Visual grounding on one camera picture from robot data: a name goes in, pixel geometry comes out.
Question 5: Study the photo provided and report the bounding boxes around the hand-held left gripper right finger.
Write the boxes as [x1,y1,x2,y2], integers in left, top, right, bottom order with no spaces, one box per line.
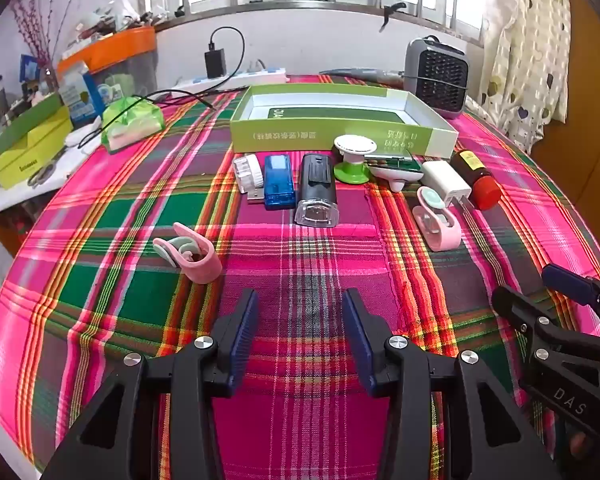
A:
[342,288,563,480]

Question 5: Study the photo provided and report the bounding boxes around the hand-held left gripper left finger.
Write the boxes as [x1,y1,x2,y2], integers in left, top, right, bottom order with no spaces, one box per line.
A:
[40,289,259,480]

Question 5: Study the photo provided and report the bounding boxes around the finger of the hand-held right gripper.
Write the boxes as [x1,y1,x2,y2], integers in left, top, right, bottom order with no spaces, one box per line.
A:
[491,285,600,386]
[541,263,600,341]

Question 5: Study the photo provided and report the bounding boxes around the pink and mint clip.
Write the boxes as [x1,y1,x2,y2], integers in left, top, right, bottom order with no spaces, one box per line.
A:
[152,222,223,285]
[412,186,462,252]

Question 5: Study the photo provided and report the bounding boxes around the brown bottle with red cap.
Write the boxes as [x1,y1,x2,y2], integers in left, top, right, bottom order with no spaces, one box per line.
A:
[450,149,501,211]

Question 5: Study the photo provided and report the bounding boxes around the white wall charger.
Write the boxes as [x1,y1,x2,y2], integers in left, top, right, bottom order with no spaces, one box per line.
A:
[421,160,473,209]

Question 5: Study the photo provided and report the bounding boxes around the blue translucent USB tester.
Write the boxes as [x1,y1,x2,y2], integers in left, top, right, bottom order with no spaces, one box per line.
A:
[246,154,297,210]

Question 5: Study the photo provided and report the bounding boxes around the white round USB lamp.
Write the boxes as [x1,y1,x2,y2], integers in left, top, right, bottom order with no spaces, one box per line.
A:
[232,154,267,195]

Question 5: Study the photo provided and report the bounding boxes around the green and white round stand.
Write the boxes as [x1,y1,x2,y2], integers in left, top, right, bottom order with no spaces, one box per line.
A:
[332,134,379,186]

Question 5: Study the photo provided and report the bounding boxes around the black and white disc device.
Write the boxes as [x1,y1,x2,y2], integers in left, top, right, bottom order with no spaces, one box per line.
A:
[367,164,425,193]

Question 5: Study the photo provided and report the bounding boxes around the shiny silver metal case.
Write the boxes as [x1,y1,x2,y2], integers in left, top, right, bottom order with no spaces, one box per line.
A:
[364,150,417,171]

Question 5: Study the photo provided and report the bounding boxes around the pink and green plaid tablecloth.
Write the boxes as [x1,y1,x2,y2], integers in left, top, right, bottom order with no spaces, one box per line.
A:
[0,74,600,480]

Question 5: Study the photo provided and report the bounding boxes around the brown wooden wardrobe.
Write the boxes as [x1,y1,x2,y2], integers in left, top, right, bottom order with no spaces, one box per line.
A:
[530,0,600,221]

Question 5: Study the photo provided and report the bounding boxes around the cream patterned curtain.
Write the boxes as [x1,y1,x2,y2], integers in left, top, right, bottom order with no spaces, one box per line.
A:
[467,0,571,156]

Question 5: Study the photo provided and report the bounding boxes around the grey portable heater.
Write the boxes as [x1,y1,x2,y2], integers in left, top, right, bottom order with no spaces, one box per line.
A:
[404,36,470,120]

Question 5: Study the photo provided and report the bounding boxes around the green tissue pack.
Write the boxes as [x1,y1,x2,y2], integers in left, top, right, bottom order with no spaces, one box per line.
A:
[100,96,166,155]

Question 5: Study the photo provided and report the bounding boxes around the white power strip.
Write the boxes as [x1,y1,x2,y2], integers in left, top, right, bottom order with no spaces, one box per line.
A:
[172,67,288,96]

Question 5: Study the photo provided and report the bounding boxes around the grey scissors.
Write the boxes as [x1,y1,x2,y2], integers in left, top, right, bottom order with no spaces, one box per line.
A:
[27,162,58,188]

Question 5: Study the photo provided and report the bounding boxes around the long grey plastic tool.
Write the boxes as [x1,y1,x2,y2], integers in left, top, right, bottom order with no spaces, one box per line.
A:
[319,67,408,86]

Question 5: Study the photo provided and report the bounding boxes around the black power adapter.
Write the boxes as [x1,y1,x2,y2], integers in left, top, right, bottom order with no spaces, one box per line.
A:
[204,49,227,80]

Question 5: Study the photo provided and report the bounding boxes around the lime green cardboard box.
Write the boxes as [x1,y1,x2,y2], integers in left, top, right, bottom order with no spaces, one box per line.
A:
[0,92,73,191]

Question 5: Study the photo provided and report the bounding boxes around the blue and white carton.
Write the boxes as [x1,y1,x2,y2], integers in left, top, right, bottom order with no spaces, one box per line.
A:
[59,62,106,128]

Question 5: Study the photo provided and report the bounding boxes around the orange and clear storage bin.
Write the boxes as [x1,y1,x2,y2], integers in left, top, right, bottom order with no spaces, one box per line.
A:
[57,26,158,106]

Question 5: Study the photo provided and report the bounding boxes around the pile of desk clutter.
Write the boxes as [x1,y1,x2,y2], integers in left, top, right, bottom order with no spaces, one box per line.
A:
[60,5,156,41]

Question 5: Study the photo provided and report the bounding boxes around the purple flower branches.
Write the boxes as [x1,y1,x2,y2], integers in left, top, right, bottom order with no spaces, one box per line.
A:
[10,0,91,73]

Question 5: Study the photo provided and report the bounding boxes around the black cable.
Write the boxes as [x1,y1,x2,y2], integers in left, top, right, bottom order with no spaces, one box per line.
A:
[77,26,246,151]

